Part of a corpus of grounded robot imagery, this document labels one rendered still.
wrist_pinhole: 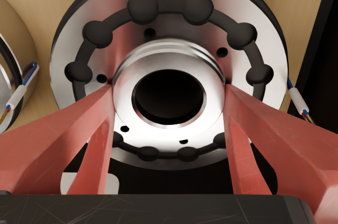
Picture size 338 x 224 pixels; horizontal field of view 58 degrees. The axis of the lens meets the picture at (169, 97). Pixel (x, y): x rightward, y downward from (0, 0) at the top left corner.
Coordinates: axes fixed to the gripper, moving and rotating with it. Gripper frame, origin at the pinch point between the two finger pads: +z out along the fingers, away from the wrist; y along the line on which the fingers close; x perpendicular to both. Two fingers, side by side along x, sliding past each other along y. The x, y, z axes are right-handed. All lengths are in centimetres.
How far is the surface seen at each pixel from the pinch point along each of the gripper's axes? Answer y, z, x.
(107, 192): 3.6, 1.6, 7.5
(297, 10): -6.4, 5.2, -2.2
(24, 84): 7.2, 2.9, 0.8
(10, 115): 8.2, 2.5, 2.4
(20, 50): 7.5, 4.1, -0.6
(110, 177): 3.6, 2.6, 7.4
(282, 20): -5.8, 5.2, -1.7
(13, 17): 7.8, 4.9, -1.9
